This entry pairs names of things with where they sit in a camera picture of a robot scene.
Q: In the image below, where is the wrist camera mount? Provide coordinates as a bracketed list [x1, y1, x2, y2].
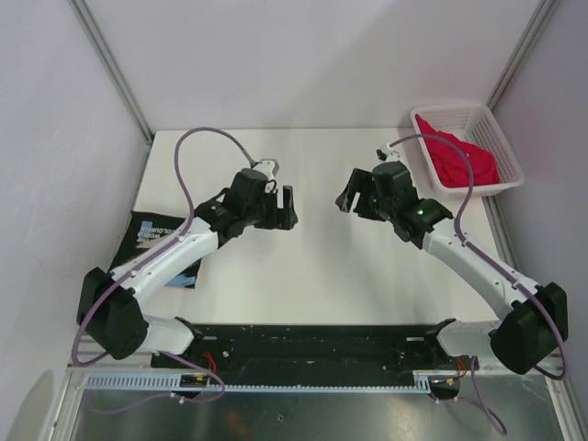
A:
[376, 145, 401, 163]
[252, 158, 279, 180]

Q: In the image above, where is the grey slotted cable duct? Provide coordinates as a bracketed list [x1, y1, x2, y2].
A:
[85, 369, 460, 395]

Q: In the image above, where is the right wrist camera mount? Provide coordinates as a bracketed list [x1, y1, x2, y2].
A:
[376, 145, 401, 163]

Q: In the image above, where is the right aluminium frame post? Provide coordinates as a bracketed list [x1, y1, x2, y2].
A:
[486, 0, 561, 111]

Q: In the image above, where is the red crumpled t shirt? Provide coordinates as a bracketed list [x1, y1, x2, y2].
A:
[414, 114, 501, 190]

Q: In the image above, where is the white plastic basket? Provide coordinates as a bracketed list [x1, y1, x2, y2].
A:
[411, 102, 525, 197]

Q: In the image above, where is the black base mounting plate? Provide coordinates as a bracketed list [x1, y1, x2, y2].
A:
[151, 322, 479, 388]

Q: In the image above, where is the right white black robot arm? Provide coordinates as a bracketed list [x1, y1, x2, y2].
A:
[335, 161, 568, 375]

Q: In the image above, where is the black t shirt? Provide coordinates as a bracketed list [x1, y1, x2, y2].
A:
[109, 211, 201, 289]

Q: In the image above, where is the left aluminium frame post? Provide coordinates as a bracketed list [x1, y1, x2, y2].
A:
[68, 0, 154, 145]

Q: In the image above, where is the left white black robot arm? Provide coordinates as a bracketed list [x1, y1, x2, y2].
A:
[77, 169, 298, 368]

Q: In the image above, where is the aluminium frame post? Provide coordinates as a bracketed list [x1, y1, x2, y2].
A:
[486, 0, 561, 111]
[68, 0, 154, 145]

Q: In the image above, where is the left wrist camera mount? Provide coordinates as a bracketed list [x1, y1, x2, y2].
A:
[252, 158, 279, 180]

